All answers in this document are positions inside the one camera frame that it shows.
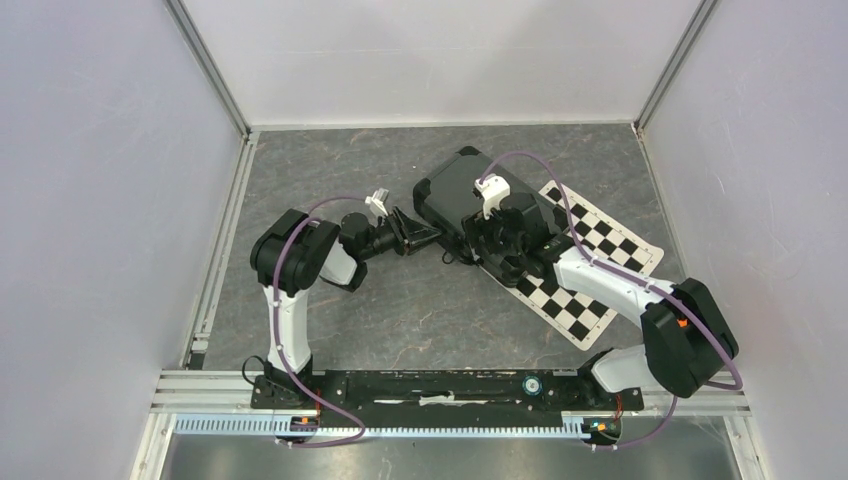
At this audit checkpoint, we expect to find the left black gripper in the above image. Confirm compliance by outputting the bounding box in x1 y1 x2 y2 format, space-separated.
359 205 442 261

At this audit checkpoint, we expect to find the black poker set case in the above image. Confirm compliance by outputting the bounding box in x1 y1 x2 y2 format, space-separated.
413 146 575 271

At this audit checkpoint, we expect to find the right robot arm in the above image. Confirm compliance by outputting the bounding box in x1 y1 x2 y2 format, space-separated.
463 206 743 408

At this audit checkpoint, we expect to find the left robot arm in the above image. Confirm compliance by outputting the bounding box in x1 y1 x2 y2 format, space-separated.
249 207 442 408

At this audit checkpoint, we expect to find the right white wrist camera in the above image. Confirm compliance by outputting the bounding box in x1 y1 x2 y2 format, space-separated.
474 174 511 220

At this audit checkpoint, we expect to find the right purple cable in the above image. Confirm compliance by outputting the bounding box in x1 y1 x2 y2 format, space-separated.
476 150 745 453

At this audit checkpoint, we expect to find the teal chip on rail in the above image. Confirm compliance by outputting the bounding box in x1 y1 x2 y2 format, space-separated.
522 375 543 397

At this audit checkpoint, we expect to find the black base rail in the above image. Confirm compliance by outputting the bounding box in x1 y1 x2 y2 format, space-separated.
250 369 644 429

